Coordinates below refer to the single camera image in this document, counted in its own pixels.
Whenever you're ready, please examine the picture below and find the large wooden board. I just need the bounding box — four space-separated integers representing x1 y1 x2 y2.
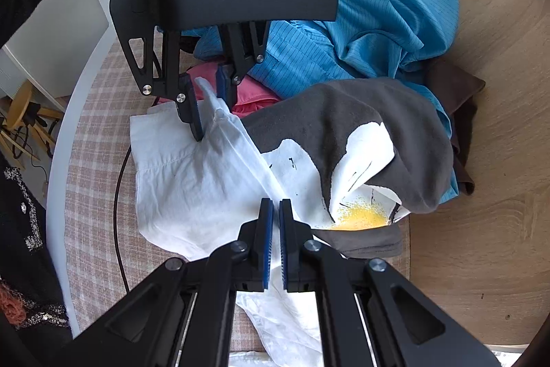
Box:
410 0 549 346

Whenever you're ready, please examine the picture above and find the dark grey printed t-shirt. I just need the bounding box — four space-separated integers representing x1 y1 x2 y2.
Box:
242 78 454 258

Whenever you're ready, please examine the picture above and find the pink plaid tablecloth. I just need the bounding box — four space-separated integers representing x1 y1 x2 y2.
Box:
63 35 411 367

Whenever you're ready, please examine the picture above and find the yellow wooden stool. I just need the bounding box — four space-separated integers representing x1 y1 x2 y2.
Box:
1 81 64 170

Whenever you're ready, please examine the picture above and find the blue striped garment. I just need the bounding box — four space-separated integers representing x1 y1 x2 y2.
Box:
156 0 460 204

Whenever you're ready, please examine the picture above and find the brown garment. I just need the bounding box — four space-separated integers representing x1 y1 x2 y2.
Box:
424 58 486 196

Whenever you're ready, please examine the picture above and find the pink garment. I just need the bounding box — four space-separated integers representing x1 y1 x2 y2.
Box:
156 63 285 118

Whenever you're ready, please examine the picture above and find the white shirt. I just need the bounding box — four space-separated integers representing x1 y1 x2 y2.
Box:
129 76 411 367

